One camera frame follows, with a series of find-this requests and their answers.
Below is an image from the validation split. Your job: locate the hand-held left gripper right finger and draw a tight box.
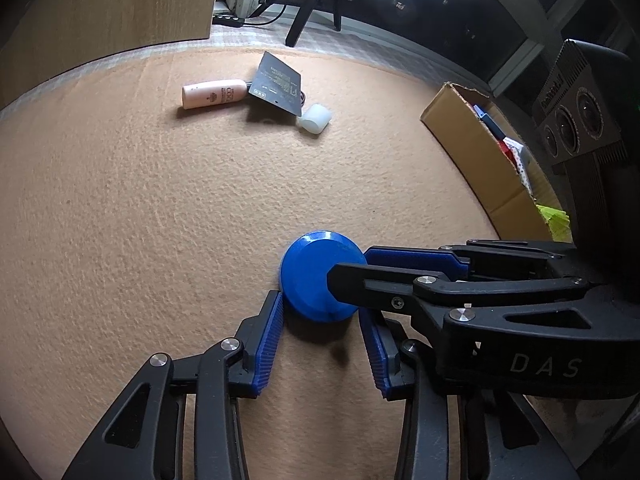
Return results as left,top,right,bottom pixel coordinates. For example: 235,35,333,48
357,309,581,480

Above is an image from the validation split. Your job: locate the grey window frame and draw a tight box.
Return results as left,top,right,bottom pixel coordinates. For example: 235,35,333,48
450,0,640,101

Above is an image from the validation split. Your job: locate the blue round disc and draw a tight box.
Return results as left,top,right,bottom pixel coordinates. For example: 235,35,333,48
279,230,368,322

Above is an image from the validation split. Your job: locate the yellow plastic shuttlecock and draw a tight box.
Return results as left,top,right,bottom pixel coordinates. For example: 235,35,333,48
536,203,572,242

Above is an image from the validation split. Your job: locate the pink lotion bottle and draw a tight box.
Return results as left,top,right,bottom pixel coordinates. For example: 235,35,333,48
181,79,249,110

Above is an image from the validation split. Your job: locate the light wooden board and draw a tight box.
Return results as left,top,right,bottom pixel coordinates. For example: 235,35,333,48
0,0,226,111

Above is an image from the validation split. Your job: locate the cardboard box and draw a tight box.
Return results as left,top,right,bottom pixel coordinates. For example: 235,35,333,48
420,81,571,241

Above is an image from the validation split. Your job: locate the white dotted tissue pack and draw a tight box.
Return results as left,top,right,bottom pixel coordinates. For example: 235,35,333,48
515,147,536,196

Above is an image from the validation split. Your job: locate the grey printed card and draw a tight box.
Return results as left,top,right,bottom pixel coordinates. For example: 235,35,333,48
247,51,305,116

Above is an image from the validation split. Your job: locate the checkered sheet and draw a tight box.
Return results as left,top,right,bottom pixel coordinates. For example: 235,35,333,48
0,25,501,116

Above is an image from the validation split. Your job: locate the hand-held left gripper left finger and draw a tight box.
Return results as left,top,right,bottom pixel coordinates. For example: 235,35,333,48
60,290,286,480

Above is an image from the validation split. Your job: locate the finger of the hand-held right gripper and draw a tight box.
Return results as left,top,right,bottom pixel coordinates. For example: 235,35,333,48
326,262,601,343
365,239,578,281

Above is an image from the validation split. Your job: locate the white translucent cap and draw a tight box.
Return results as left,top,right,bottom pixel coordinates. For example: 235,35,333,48
298,103,332,137

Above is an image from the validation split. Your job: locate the black cable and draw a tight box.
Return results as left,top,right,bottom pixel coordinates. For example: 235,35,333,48
244,2,289,27

